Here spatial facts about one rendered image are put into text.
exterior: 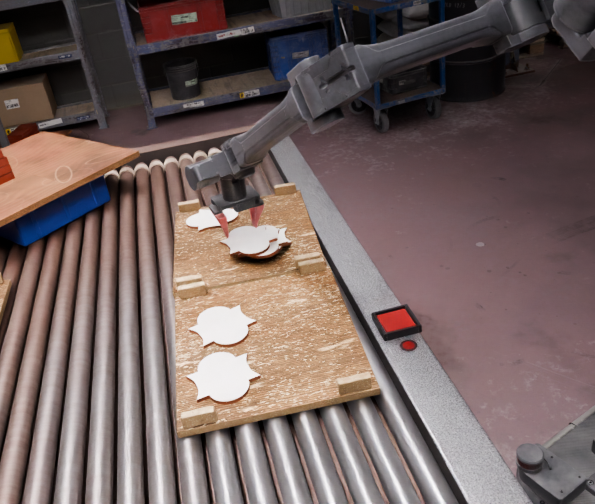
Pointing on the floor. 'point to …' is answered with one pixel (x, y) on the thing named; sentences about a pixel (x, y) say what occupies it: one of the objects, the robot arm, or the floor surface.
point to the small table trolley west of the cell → (377, 99)
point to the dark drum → (467, 62)
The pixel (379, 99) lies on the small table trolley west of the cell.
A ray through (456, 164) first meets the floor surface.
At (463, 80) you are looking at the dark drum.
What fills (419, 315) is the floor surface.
